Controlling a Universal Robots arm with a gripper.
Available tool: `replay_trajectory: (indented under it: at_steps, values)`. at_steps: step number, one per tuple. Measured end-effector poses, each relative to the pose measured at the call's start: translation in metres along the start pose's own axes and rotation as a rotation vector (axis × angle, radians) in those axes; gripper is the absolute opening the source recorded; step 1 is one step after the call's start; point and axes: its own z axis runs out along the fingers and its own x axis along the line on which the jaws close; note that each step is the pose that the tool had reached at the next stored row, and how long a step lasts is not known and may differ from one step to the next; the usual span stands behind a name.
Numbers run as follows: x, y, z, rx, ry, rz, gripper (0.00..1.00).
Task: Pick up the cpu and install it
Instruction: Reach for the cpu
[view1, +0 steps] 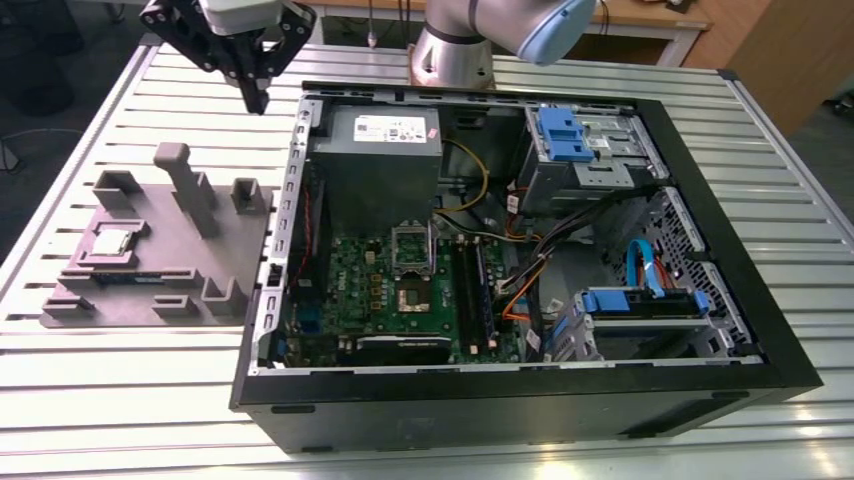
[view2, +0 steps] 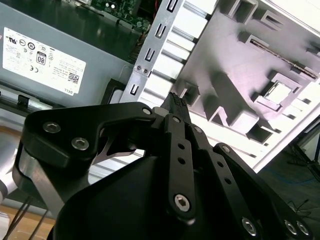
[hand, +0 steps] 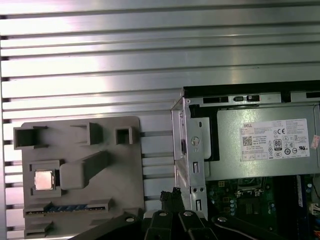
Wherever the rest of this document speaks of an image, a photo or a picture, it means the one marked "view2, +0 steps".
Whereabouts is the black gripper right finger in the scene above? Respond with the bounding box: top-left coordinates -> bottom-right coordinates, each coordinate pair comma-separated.
178,92 -> 315,240

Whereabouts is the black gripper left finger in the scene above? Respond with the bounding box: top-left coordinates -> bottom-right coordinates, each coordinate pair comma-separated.
13,92 -> 198,223

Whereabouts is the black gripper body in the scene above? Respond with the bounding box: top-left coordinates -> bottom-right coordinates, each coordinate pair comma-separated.
51,153 -> 242,240

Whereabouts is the silver CPU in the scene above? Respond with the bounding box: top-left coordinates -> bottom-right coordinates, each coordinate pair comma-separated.
259,81 -> 295,108

